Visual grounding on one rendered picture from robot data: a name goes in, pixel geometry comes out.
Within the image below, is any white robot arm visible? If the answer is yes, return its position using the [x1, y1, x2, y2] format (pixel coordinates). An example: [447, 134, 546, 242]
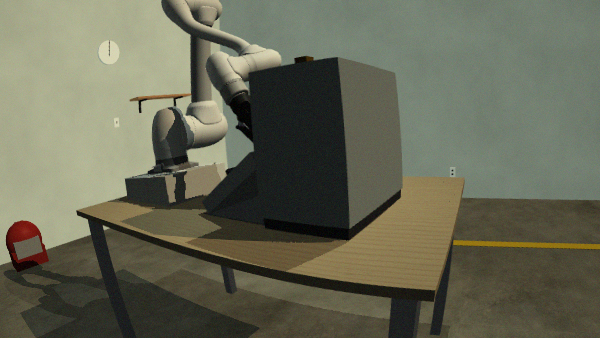
[148, 0, 281, 174]

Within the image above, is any dark grey cabinet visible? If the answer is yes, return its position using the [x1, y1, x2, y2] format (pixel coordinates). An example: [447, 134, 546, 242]
[202, 56, 403, 240]

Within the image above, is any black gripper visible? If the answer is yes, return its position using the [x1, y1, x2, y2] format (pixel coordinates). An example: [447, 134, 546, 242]
[229, 93, 253, 142]

